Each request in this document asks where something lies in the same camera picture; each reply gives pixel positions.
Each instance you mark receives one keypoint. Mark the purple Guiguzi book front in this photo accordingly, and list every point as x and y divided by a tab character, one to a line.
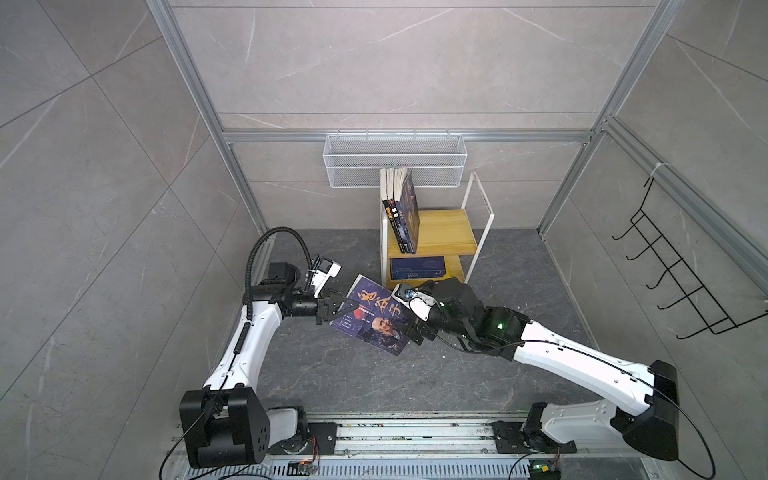
409	212

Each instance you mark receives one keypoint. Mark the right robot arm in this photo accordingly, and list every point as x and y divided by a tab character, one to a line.
638	403

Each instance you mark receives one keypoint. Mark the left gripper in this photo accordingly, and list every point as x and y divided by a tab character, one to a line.
325	307

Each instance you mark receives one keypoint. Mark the black wolf book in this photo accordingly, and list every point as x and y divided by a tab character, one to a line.
399	214

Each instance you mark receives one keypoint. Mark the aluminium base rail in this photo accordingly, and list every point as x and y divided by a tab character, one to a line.
429	445

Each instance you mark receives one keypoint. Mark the purple guiguzi book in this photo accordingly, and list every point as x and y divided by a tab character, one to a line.
375	317
409	212

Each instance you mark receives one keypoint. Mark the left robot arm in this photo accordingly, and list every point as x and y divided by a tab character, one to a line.
224	423

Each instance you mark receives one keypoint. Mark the navy book Mengxi label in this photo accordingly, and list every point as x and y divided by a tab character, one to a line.
417	268

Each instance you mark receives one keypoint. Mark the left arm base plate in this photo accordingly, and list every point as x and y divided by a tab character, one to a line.
315	439

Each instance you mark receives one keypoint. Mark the white wire mesh basket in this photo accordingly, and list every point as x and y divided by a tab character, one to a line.
354	160

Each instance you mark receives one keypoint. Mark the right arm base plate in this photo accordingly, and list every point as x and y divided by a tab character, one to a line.
514	438

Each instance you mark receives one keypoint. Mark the white wooden two-tier shelf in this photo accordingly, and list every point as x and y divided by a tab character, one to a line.
446	233

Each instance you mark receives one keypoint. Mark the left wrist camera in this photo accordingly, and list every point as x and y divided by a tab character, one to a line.
321	271

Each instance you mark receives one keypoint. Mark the black wire hook rack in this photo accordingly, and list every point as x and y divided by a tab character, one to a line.
688	286

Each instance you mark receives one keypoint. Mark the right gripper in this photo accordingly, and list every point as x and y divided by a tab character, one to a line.
420	326

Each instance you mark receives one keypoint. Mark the black book on shelf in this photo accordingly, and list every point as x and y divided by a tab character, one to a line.
385	198

